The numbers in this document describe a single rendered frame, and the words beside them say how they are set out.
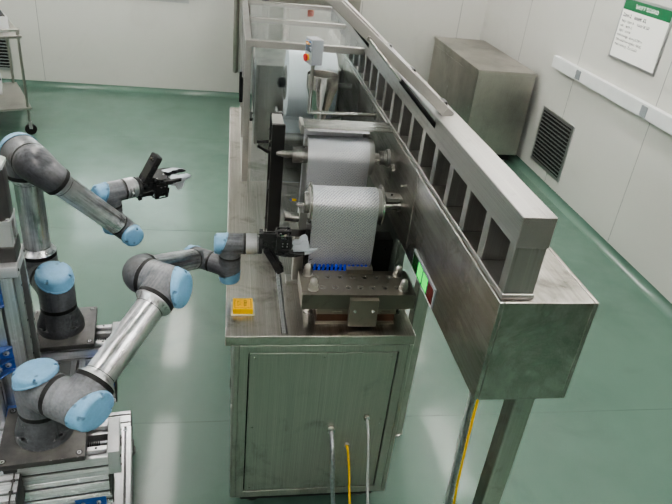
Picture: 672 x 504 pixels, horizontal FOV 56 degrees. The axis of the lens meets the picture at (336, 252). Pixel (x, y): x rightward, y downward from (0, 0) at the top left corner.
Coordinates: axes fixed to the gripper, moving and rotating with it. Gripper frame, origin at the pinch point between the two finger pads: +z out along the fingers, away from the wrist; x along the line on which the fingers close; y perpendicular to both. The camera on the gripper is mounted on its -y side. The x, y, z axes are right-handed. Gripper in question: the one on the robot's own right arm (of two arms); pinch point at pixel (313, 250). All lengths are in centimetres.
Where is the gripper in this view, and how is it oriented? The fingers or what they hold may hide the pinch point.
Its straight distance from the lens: 227.4
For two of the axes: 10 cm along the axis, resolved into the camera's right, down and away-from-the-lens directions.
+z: 9.9, 0.2, 1.7
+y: 1.0, -8.7, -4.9
